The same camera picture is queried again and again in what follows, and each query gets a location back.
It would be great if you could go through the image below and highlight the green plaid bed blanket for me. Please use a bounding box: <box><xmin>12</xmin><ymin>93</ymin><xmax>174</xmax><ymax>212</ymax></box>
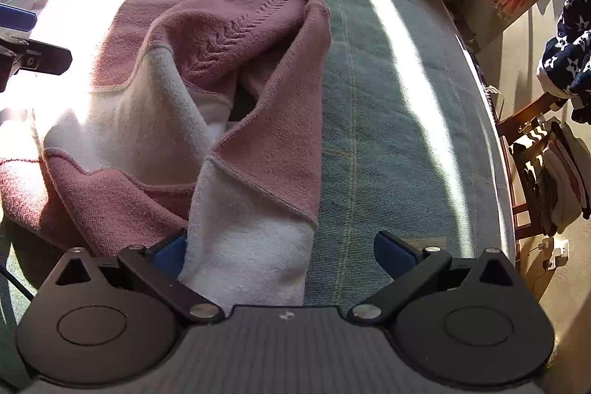
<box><xmin>0</xmin><ymin>0</ymin><xmax>518</xmax><ymax>390</ymax></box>

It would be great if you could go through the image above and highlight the pink and white knit sweater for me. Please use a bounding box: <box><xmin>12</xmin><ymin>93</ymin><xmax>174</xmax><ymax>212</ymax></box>
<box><xmin>0</xmin><ymin>0</ymin><xmax>331</xmax><ymax>312</ymax></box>

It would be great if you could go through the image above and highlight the wooden chair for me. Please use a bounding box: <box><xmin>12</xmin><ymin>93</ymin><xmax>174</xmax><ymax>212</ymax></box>
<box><xmin>496</xmin><ymin>92</ymin><xmax>591</xmax><ymax>242</ymax></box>

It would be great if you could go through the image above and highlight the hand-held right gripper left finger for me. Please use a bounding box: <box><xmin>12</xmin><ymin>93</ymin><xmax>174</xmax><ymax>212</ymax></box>
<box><xmin>45</xmin><ymin>230</ymin><xmax>227</xmax><ymax>325</ymax></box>

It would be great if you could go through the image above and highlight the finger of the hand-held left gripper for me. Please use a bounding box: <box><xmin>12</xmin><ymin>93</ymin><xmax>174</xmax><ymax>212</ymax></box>
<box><xmin>0</xmin><ymin>3</ymin><xmax>38</xmax><ymax>41</ymax></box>
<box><xmin>0</xmin><ymin>36</ymin><xmax>73</xmax><ymax>92</ymax></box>

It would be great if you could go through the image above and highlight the black cable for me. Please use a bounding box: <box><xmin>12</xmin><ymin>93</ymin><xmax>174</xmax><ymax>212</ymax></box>
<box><xmin>0</xmin><ymin>265</ymin><xmax>36</xmax><ymax>301</ymax></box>

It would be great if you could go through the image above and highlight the navy star-print garment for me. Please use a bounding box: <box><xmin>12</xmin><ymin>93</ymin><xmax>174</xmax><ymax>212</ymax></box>
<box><xmin>537</xmin><ymin>0</ymin><xmax>591</xmax><ymax>123</ymax></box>

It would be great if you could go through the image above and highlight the white wall charger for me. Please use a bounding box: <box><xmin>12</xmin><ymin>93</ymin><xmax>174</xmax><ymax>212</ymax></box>
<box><xmin>540</xmin><ymin>237</ymin><xmax>571</xmax><ymax>270</ymax></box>

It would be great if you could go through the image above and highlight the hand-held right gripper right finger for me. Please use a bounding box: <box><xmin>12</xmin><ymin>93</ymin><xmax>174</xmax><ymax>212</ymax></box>
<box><xmin>346</xmin><ymin>230</ymin><xmax>527</xmax><ymax>325</ymax></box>

